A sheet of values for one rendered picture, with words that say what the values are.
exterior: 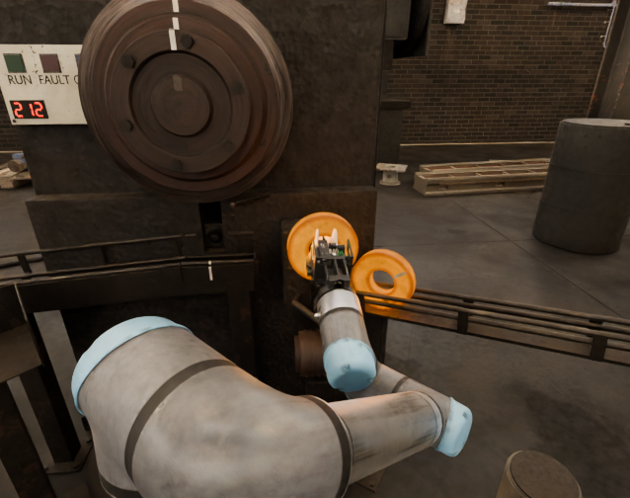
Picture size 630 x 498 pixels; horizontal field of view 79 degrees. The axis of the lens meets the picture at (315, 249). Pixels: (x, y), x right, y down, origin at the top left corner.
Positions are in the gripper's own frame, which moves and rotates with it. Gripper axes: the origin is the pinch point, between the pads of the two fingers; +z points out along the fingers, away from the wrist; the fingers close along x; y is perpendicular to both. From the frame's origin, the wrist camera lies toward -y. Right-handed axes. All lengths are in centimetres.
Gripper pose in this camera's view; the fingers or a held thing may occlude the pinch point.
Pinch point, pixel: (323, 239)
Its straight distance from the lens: 84.3
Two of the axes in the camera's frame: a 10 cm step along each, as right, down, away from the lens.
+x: -9.9, 0.3, -1.1
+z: -1.0, -6.5, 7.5
